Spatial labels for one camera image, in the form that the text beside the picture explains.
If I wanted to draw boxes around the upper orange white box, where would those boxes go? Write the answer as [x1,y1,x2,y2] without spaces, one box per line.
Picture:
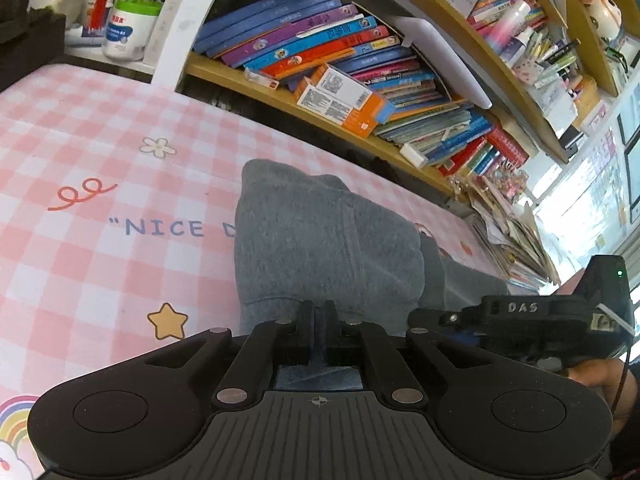
[311,64,395,124]

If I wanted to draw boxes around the white power adapter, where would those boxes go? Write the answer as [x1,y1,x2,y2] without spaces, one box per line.
[399,143,427,169]

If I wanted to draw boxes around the row of leaning books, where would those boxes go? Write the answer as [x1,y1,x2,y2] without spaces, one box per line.
[193,0,495,167]

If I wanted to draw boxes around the white jar green lid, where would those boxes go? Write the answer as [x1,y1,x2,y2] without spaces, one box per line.
[102,0,163,62]

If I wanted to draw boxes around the white tablet on books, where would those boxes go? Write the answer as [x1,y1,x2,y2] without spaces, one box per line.
[390,16,492,110]

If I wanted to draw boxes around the orange white box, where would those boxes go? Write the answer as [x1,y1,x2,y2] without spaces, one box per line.
[311,64,395,124]
[294,78,378,138]

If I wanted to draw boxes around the red dictionary books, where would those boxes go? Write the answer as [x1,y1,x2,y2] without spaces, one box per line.
[437,127,529,177]

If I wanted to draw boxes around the lower orange white box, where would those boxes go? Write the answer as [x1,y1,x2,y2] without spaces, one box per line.
[294,78,378,138]

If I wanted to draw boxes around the pink cartoon desk mat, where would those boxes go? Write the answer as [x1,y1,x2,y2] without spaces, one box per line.
[0,63,507,480]

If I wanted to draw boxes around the person right hand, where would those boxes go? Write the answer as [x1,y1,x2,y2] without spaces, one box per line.
[567,359,639,436]

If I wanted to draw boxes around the grey sweatpants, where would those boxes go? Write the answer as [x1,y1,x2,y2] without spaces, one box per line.
[234,159,509,335]

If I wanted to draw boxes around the wooden bookshelf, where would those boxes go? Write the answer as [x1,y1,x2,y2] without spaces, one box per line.
[182,0,622,198]

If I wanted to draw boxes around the stack of magazines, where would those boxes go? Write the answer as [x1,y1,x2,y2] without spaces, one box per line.
[463,177,560,292]

